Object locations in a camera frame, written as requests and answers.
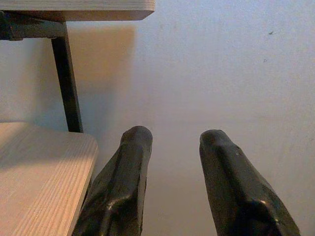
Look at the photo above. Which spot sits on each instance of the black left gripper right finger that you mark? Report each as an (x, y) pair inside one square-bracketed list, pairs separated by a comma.
[(236, 191)]

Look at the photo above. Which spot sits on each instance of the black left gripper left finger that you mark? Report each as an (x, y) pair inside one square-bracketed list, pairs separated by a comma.
[(120, 186)]

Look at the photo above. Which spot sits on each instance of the light wooden table top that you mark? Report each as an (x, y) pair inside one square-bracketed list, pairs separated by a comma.
[(73, 9)]

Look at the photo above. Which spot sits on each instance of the black metal table frame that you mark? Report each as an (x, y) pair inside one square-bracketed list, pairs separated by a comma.
[(66, 86)]

